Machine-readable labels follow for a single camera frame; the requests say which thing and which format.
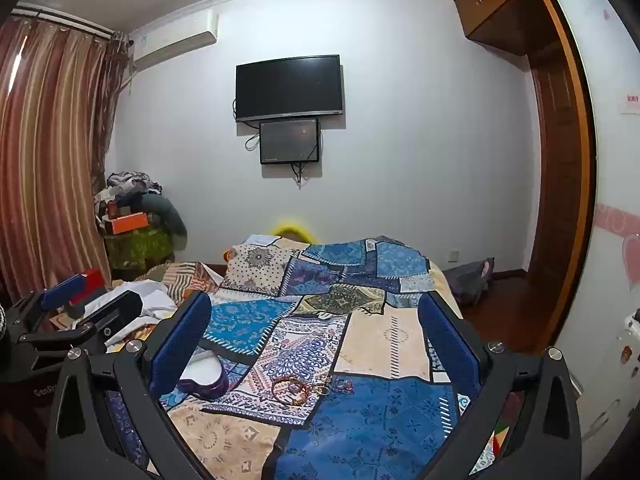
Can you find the striped brown curtain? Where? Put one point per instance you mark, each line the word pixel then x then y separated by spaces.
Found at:
pixel 45 135

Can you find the white curtain rail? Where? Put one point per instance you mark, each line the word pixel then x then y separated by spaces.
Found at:
pixel 60 19

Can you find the grey garment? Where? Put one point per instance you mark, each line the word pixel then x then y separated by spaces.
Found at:
pixel 167 215

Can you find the white wall socket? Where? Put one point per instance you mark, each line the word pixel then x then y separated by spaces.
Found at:
pixel 452 255

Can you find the red box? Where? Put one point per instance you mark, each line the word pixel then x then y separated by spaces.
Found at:
pixel 92 280

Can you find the yellow round object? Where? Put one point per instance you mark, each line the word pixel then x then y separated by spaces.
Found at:
pixel 292 227

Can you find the patchwork blanket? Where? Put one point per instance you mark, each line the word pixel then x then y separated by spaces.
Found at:
pixel 325 320

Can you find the dark bag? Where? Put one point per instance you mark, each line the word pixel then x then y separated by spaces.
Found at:
pixel 467 280

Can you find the brown wooden door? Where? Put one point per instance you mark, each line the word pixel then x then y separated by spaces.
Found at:
pixel 547 160

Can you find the white air conditioner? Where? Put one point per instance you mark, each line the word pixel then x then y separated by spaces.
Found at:
pixel 175 42

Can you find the wooden overhead cabinet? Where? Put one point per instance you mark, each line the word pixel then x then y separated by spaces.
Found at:
pixel 492 0

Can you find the white wardrobe door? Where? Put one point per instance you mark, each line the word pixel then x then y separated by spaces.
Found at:
pixel 615 160

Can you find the pink heart decal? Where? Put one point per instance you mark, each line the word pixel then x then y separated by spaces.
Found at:
pixel 622 225

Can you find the orange striped cloth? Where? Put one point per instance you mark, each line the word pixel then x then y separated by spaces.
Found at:
pixel 190 277

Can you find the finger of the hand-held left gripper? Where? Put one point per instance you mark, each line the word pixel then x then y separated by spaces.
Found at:
pixel 64 288
pixel 116 311

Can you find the pink label sticker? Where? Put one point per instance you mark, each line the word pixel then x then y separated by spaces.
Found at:
pixel 633 105

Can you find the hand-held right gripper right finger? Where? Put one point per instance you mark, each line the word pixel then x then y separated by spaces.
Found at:
pixel 447 345

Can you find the white cloth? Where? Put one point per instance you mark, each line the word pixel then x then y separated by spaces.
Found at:
pixel 145 302

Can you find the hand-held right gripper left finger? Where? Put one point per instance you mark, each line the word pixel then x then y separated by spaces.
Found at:
pixel 180 347

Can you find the purple heart-shaped box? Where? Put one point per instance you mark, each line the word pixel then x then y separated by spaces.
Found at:
pixel 212 389

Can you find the small black monitor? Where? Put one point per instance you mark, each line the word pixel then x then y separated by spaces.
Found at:
pixel 289 140

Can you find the orange box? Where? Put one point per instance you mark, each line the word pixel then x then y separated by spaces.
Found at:
pixel 129 223

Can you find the pile of clothes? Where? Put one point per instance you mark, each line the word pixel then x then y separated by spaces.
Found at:
pixel 127 185

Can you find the multicoloured cloth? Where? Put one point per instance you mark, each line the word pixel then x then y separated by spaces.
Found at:
pixel 507 425

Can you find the large black television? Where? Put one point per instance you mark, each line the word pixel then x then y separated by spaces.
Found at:
pixel 290 87

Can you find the green patterned cloth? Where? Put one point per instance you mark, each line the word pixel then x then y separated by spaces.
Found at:
pixel 137 250

